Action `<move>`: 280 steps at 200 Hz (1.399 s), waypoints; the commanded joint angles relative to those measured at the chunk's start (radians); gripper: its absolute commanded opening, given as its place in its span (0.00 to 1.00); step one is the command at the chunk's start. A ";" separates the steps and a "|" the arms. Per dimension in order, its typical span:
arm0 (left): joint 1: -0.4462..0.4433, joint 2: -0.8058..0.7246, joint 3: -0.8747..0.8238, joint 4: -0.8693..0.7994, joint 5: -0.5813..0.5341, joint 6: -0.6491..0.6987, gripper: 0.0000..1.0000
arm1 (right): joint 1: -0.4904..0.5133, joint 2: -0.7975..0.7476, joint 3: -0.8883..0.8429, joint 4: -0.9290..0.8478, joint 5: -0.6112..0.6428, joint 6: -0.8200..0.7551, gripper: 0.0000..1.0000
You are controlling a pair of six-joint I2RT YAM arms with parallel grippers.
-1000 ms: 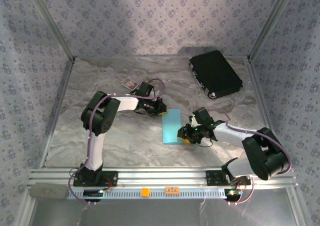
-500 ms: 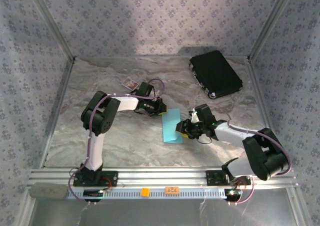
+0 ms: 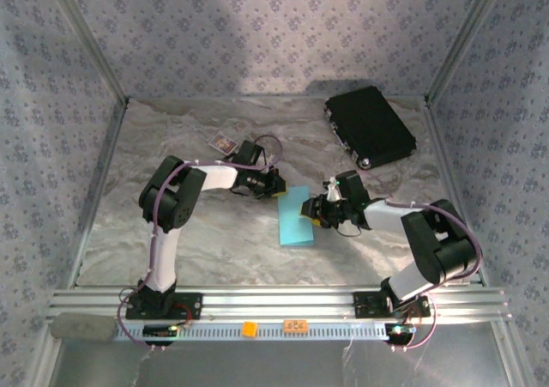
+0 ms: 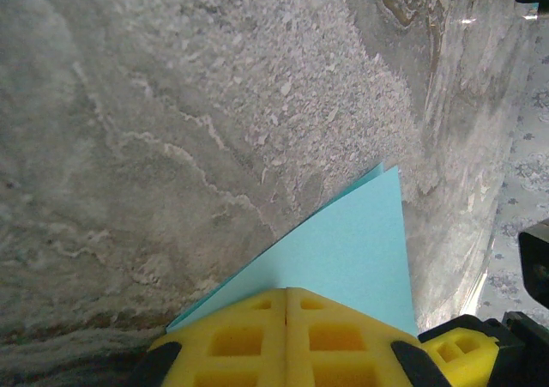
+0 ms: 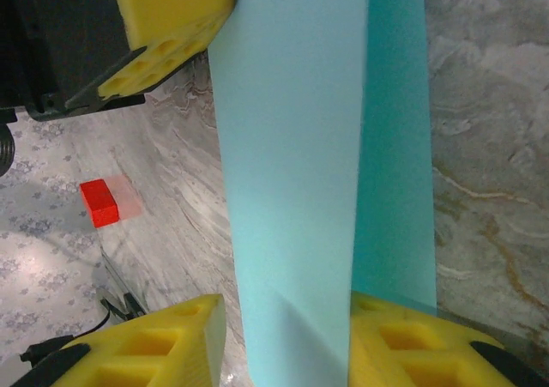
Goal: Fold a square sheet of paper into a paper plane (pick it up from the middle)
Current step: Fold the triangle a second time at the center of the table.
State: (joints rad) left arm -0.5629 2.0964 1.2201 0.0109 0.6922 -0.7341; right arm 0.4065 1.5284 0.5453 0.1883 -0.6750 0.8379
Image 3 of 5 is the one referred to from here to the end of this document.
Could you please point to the light blue paper sheet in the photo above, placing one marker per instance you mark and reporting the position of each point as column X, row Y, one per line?
column 293, row 228

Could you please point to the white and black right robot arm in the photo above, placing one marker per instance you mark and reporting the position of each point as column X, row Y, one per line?
column 442, row 241

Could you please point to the orange square tag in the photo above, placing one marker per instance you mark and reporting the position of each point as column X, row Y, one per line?
column 249, row 329

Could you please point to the small printed card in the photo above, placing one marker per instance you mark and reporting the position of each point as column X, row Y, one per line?
column 223, row 143

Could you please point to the black hard case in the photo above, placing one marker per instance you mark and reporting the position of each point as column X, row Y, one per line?
column 369, row 125

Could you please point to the orange number label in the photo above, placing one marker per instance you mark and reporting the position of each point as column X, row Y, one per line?
column 295, row 326

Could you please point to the right controller board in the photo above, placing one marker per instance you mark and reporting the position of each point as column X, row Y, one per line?
column 399, row 330

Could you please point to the controller board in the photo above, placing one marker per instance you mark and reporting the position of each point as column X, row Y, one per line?
column 159, row 331
column 399, row 330

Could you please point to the left controller board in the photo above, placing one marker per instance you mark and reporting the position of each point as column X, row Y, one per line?
column 159, row 331

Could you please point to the grey foam block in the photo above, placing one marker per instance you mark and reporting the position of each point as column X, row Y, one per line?
column 83, row 327

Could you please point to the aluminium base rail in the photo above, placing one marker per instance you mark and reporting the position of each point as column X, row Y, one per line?
column 279, row 303

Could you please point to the aluminium side rail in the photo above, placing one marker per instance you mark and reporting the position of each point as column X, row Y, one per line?
column 454, row 168
column 100, row 189

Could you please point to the aluminium frame post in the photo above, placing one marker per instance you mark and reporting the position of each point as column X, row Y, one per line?
column 467, row 39

